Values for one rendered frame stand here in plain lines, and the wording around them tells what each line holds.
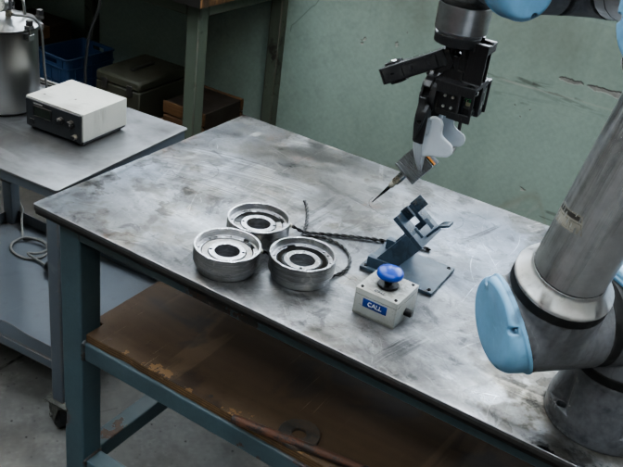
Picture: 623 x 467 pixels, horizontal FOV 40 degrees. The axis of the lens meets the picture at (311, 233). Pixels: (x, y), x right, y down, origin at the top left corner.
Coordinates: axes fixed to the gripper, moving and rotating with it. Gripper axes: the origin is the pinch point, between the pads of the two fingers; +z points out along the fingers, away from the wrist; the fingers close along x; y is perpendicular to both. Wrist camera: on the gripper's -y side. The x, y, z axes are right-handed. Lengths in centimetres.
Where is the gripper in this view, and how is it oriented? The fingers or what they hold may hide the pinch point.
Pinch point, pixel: (421, 157)
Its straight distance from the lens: 132.3
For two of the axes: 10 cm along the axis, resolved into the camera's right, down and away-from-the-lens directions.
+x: 4.9, -3.8, 7.8
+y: 8.6, 3.3, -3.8
